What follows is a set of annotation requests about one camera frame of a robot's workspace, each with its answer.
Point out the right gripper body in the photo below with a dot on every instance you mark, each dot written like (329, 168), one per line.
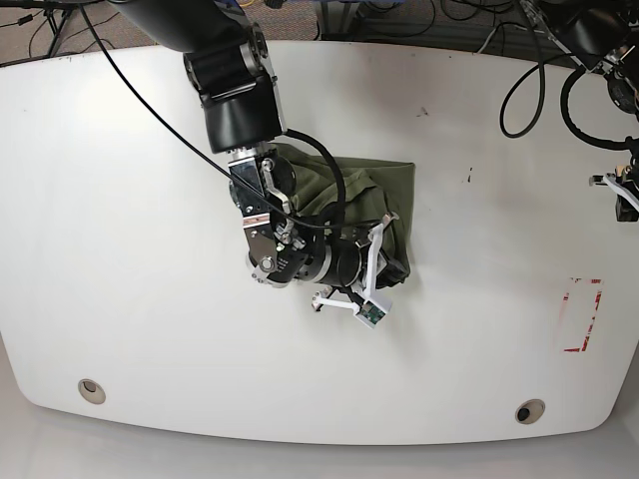
(350, 268)

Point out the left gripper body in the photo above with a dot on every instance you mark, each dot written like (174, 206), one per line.
(624, 184)

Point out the olive green t-shirt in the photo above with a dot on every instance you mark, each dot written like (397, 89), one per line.
(372, 189)

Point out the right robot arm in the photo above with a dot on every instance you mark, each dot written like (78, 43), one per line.
(228, 63)

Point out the red tape rectangle marking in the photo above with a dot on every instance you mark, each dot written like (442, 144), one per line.
(578, 313)

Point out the black tripod stand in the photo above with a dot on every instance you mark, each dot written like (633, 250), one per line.
(55, 15)

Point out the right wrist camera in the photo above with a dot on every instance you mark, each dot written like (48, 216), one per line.
(370, 311)

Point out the right table cable grommet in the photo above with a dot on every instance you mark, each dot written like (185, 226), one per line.
(530, 411)

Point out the table cable grommet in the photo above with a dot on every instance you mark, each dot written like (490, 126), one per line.
(91, 391)
(530, 411)

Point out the left table cable grommet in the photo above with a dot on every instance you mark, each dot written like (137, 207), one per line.
(91, 391)

